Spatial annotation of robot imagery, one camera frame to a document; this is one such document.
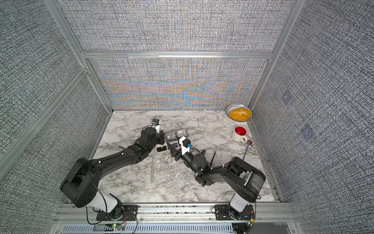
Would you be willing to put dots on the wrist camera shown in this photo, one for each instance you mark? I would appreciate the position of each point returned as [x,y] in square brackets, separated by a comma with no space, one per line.
[156,124]
[186,145]

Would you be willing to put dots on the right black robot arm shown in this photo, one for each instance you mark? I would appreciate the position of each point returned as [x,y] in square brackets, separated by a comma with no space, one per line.
[246,180]

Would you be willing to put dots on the blue handled spoon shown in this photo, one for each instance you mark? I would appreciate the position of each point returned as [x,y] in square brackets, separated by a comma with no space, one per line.
[249,144]

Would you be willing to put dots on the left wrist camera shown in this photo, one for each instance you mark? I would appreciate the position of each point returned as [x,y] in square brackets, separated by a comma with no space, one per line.
[156,124]

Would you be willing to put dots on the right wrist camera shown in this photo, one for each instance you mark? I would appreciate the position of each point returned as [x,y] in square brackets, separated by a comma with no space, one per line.
[186,145]

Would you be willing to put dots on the clear cup left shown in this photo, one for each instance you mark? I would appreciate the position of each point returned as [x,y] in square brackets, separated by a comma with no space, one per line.
[170,136]

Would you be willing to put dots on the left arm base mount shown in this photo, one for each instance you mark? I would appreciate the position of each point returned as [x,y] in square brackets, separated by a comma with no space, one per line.
[120,213]

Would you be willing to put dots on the white slotted cable duct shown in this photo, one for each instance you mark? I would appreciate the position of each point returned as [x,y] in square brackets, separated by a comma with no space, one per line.
[150,228]

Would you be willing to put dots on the clear cup right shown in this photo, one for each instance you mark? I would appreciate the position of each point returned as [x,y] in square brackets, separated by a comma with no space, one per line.
[182,133]

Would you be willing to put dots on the aluminium front rail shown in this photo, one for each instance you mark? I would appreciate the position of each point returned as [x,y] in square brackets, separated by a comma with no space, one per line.
[186,213]

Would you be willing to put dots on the patterned bowl with yellow food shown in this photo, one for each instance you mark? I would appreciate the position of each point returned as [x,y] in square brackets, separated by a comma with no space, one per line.
[238,112]

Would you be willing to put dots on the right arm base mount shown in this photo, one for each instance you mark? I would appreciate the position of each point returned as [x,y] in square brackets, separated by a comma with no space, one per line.
[226,212]

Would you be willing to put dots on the black toothbrush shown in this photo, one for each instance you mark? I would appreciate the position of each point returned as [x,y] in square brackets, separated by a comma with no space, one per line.
[212,159]

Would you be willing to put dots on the clear cup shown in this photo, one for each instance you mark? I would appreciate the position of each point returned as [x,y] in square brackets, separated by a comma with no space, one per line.
[170,136]
[182,133]

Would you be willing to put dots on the white mug red inside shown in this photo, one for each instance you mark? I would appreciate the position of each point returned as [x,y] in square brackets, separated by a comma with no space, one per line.
[239,134]

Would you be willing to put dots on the white toothbrush holder caddy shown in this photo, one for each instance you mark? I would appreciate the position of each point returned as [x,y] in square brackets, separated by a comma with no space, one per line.
[177,138]

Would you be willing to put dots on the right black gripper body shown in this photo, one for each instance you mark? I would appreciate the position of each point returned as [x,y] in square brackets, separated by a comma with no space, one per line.
[180,155]

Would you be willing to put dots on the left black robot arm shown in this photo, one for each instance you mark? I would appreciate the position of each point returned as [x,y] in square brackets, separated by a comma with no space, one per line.
[81,183]

